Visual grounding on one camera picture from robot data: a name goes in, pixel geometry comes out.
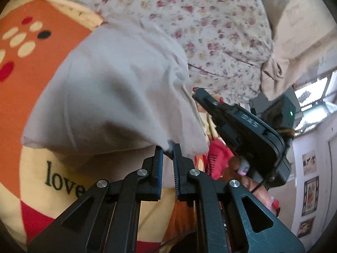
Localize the window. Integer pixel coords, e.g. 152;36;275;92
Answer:
293;71;337;138

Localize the black framed wall picture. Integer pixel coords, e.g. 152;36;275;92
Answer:
301;176;320;217

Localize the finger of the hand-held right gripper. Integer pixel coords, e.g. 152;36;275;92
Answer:
193;88;233;117

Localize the orange yellow red printed blanket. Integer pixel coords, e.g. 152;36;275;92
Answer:
0;0;219;253

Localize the unframed wall picture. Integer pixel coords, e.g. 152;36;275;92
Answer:
297;216;316;238
302;151;317;176

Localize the person's right hand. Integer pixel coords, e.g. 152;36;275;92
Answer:
220;157;277;212

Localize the floral quilt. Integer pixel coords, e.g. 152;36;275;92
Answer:
53;0;274;104

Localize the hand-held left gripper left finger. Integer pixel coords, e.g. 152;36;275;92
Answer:
28;145;165;253

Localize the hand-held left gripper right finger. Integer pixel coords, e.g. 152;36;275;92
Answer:
172;144;306;253

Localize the pink cloth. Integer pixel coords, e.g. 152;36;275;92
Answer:
207;139;235;180

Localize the beige garment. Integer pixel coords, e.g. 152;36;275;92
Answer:
22;18;210;159

